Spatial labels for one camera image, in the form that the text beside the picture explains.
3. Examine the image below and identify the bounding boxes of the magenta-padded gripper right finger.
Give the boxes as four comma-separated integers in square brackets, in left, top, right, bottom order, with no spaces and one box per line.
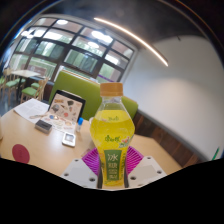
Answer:
[124,145,167,190]

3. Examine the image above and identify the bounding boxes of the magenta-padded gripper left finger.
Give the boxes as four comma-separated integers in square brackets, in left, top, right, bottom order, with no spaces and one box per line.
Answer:
[60,147,102,190]

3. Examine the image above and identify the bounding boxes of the yellow drink bottle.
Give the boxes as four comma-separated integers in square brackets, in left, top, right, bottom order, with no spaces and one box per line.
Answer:
[89,82,136,188]

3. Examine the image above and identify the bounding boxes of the small white device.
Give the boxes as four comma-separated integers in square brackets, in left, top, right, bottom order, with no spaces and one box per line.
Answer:
[61,131,77,148]

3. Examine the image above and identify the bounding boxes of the small blue-capped bottle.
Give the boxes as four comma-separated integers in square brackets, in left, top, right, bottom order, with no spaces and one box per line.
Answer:
[75,117,84,134]

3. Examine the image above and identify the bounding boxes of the printed menu card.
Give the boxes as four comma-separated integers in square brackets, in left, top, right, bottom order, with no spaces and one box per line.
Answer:
[38,111,76,133]

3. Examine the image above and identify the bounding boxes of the small dark box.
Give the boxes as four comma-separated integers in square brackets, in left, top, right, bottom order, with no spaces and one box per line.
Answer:
[34,119,53,134]

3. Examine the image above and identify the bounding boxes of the black framed menu stand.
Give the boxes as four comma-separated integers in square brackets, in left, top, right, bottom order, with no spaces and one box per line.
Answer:
[48,89,87,123]

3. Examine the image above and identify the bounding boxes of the white paper sheet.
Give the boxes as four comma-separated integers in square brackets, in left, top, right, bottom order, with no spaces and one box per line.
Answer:
[13,98,50,124]

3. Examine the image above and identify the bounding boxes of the green upholstered bench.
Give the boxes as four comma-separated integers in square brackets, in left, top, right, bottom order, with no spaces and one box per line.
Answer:
[48,69,139,122]

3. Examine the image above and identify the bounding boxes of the wooden chairs with green seats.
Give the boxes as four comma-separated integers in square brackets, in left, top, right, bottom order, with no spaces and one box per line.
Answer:
[0,68,50,104]

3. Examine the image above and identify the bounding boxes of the wooden dining table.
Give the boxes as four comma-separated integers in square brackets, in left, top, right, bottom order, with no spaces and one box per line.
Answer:
[11,69,41,101]

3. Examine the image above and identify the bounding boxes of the long curved ceiling light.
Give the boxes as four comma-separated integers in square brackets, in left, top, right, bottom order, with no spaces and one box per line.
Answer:
[93,17,169,68]

